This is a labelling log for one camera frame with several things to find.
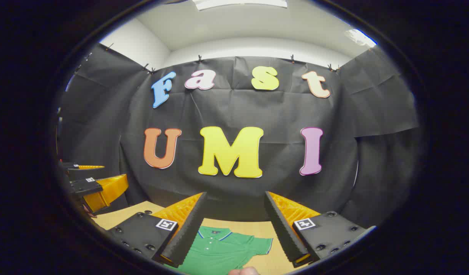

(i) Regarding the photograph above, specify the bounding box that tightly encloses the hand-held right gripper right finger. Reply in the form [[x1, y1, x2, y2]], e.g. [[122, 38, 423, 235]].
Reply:
[[264, 191, 377, 268]]

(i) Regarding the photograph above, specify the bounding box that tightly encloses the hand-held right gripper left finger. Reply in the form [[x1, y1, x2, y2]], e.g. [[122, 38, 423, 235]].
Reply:
[[106, 192, 207, 268]]

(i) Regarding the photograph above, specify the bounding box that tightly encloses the green T-shirt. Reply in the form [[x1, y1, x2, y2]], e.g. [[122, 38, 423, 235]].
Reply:
[[166, 225, 274, 275]]

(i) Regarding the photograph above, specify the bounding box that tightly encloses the black backdrop cloth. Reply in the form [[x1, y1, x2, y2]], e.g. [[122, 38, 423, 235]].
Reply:
[[57, 43, 424, 230]]

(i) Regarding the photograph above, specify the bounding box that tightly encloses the small ceiling light panel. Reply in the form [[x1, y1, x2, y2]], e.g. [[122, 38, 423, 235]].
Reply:
[[344, 29, 377, 48]]

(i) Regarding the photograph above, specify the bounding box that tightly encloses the long ceiling light panel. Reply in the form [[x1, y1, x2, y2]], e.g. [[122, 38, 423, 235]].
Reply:
[[191, 0, 288, 11]]

